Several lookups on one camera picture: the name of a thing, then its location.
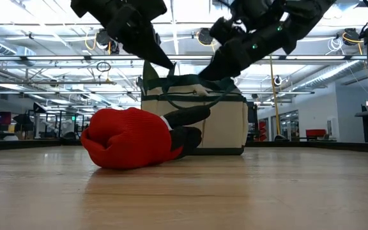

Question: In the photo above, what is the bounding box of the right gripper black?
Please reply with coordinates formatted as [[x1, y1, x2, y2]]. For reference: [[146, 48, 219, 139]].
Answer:
[[197, 19, 300, 82]]

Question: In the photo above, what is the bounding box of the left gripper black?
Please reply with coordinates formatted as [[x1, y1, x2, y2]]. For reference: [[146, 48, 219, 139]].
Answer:
[[70, 0, 176, 70]]

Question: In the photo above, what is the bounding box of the beige green gardening bag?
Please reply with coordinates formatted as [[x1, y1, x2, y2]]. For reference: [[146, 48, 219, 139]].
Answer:
[[140, 73, 249, 157]]

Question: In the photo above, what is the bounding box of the red black gardening glove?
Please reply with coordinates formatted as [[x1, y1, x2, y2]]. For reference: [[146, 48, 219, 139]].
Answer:
[[80, 105, 211, 170]]

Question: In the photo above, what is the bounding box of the potted snake plant white pot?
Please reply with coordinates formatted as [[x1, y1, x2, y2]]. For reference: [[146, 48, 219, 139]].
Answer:
[[141, 59, 178, 81]]

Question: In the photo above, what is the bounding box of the black background cabinet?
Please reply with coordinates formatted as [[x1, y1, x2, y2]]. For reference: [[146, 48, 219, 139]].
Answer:
[[247, 101, 259, 141]]

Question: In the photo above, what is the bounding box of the black ceiling cable reel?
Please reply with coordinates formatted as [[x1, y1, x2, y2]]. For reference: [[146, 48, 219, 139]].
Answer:
[[95, 27, 120, 56], [342, 27, 364, 55], [196, 27, 217, 54]]

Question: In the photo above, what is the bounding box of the yellow hanging cable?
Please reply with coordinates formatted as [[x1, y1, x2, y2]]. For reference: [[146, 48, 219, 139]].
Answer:
[[268, 56, 282, 141]]

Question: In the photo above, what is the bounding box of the black aluminium table frame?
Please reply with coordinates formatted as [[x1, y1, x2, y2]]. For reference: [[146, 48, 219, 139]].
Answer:
[[0, 139, 368, 153]]

